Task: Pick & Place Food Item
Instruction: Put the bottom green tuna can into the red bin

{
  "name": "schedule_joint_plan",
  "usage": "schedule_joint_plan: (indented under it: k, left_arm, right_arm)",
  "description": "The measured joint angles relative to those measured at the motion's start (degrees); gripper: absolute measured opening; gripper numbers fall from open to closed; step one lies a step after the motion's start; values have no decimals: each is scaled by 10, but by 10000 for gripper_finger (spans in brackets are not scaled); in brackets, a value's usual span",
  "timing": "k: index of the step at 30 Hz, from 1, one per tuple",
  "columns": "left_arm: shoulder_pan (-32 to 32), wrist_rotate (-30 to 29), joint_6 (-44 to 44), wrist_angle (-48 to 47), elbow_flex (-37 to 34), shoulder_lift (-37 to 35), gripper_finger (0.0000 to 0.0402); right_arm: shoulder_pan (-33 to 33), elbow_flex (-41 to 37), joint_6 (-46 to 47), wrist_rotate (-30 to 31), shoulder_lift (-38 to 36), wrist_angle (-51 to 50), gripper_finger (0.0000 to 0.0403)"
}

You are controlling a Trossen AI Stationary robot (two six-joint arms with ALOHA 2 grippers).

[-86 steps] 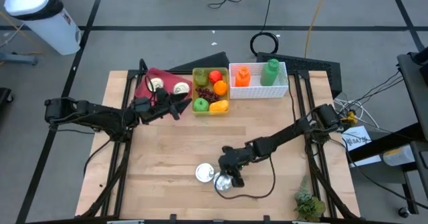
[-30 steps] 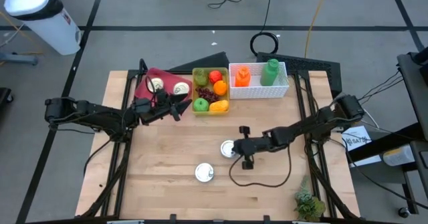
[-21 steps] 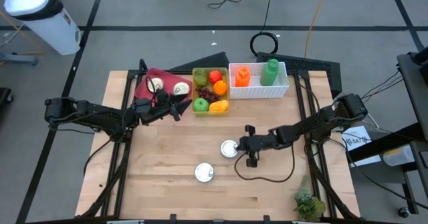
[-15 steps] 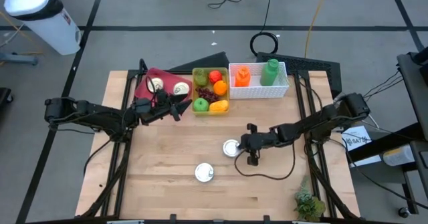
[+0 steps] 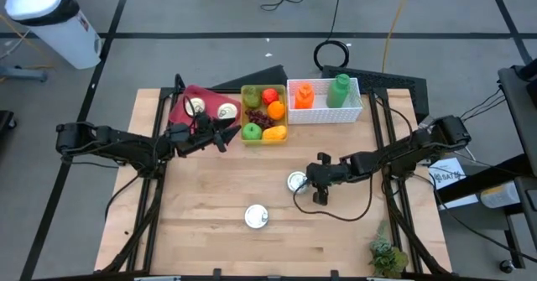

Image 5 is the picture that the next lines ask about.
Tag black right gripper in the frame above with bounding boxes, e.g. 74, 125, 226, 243
305, 153, 352, 206

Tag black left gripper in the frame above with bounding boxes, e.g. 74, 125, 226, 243
167, 112, 243, 157

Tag green toy apple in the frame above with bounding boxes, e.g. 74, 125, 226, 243
242, 122, 263, 141

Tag dark red toy grapes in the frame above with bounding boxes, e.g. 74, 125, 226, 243
244, 108, 276, 130

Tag yellow-green toy pear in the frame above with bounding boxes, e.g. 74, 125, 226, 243
242, 86, 262, 109

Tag orange toy fruit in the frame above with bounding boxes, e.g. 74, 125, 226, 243
267, 100, 287, 121

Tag red toy fruit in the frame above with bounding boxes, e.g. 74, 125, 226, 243
261, 87, 280, 106

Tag orange squeeze bottle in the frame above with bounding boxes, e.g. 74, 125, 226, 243
294, 82, 315, 110

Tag green squeeze bottle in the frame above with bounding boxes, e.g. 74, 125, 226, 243
326, 73, 352, 109

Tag yellow translucent plastic bin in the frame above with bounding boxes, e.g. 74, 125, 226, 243
239, 83, 289, 146

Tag red plastic tray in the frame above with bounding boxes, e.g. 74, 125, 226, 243
168, 84, 243, 127

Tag white perforated plastic basket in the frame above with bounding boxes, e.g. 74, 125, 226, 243
286, 77, 364, 125

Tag small potted succulent plant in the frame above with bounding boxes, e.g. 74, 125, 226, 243
368, 221, 409, 278

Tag white paper sign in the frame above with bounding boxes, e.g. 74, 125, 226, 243
428, 157, 467, 190

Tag white trash can black liner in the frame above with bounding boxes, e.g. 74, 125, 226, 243
3, 0, 103, 70

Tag dark grey side desk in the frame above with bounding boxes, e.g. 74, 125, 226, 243
435, 65, 537, 269

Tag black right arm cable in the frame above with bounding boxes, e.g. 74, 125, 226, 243
292, 163, 374, 222

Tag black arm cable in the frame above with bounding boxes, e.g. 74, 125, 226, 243
103, 169, 142, 221
292, 163, 374, 222

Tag black aluminium table frame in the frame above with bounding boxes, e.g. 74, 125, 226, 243
100, 74, 454, 281

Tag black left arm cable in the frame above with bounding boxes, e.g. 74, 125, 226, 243
103, 169, 142, 221

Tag coiled black floor cable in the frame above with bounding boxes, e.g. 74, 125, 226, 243
313, 0, 351, 71

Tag yellow floor cable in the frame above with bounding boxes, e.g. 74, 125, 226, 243
380, 0, 414, 73

